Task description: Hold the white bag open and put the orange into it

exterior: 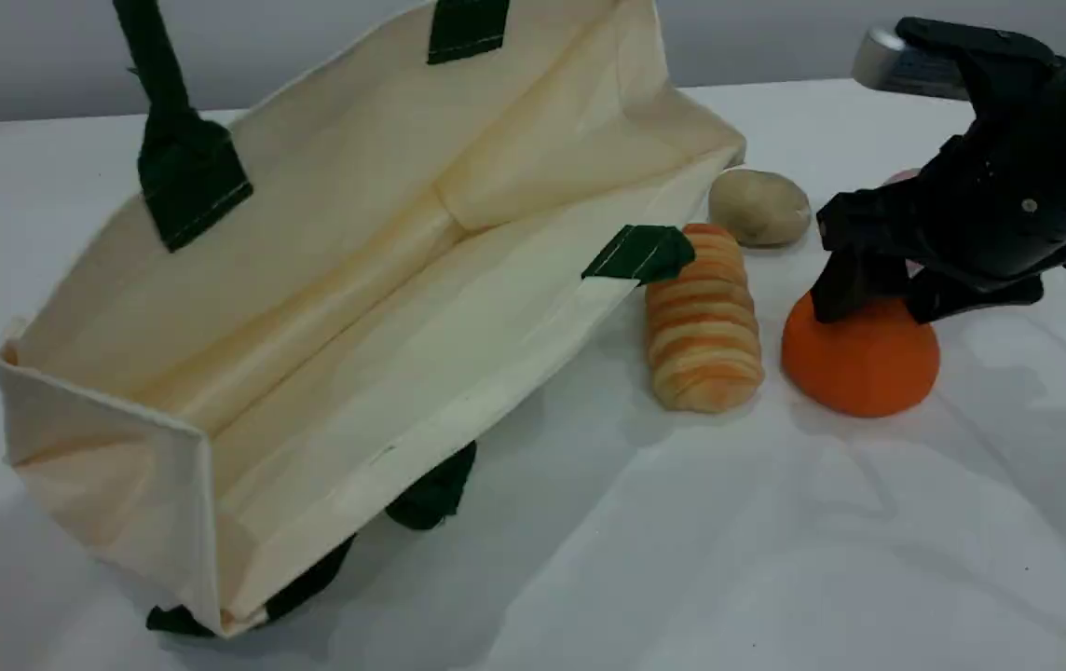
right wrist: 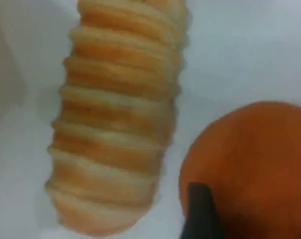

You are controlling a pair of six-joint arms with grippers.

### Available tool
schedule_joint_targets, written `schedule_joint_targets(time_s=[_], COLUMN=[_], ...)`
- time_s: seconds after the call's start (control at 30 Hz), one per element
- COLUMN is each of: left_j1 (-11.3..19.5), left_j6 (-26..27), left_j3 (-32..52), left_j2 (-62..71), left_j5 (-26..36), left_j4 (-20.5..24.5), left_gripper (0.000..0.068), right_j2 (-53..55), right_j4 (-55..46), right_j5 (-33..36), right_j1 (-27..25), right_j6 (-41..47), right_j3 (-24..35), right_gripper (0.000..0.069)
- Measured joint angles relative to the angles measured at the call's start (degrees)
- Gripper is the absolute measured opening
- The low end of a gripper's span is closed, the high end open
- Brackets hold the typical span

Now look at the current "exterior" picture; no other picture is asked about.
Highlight orange fruit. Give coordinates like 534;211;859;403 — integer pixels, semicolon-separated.
781;291;941;418

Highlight pink peach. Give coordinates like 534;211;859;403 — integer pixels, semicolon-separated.
885;168;925;277

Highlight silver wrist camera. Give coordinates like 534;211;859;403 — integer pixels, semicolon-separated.
852;17;1066;124

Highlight brown potato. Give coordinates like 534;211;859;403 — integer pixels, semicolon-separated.
708;168;812;248

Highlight striped bread roll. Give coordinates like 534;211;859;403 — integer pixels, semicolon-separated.
645;224;765;414

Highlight white canvas bag green handles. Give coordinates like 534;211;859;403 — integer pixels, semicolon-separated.
0;0;746;639

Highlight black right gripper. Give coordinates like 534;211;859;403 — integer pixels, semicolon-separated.
810;116;1066;325

